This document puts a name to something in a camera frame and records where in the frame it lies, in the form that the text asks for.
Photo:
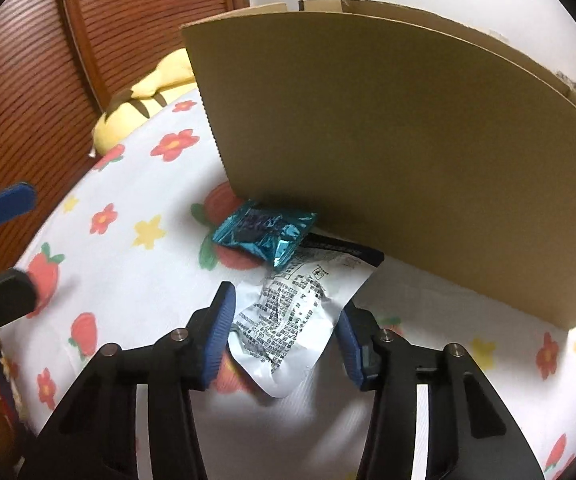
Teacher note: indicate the white red label snack pouch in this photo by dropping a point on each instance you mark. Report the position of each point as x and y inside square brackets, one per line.
[283, 322]

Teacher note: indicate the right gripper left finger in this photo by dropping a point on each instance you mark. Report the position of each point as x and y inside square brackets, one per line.
[186, 360]

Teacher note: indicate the teal foil candy packet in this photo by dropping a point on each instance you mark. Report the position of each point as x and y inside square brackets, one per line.
[270, 234]

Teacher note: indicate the yellow Pikachu plush toy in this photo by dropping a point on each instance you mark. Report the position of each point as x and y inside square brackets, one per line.
[132, 107]

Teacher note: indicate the brown cardboard box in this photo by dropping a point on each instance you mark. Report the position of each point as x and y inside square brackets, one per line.
[406, 132]

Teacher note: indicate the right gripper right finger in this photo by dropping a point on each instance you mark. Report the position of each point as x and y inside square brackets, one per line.
[379, 360]

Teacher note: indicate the brown louvered wardrobe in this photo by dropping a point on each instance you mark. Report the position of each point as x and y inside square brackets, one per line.
[60, 63]

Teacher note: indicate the floral white bed sheet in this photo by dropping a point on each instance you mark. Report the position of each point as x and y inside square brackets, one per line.
[127, 257]

